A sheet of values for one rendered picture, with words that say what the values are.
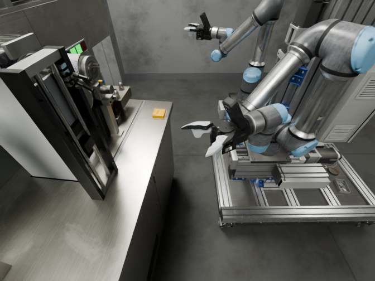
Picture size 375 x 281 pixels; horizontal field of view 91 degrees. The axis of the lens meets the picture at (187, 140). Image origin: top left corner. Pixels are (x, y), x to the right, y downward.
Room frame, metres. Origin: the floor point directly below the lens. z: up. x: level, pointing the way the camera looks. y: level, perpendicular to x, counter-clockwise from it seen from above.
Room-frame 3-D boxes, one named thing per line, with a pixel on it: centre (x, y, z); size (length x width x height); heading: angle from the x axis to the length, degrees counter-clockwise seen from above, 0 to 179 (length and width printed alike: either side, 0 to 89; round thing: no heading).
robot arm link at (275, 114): (0.51, -0.28, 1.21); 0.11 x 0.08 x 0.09; 116
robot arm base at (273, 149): (0.74, -0.46, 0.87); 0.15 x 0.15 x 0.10
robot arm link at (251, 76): (1.25, -0.46, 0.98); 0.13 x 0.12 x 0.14; 155
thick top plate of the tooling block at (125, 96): (1.00, 0.57, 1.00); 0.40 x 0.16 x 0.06; 84
